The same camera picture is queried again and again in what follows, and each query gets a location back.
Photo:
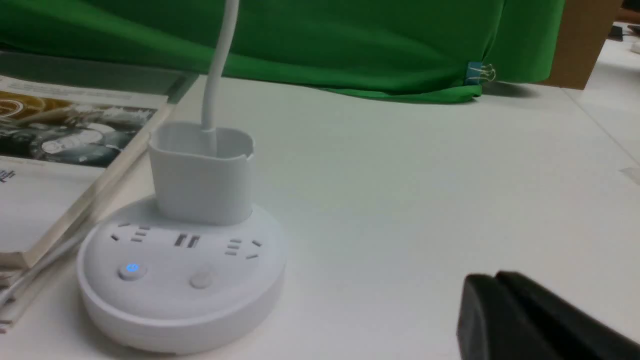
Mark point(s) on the white desk lamp base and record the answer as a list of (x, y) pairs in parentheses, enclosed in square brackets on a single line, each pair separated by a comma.
[(197, 265)]

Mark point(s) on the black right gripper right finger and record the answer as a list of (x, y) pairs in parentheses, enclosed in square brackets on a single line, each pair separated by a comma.
[(572, 333)]

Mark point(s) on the green fabric backdrop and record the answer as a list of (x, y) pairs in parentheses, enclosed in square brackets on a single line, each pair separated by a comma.
[(412, 51)]

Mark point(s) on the brown cardboard box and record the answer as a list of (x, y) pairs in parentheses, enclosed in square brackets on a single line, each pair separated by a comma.
[(584, 28)]

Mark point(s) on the blue binder clip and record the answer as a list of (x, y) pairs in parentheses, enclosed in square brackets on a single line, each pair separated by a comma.
[(477, 73)]

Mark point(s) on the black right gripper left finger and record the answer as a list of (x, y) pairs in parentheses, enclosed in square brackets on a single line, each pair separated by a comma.
[(492, 326)]

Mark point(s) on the lower book in stack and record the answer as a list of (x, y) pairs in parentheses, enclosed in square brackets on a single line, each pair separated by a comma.
[(17, 298)]

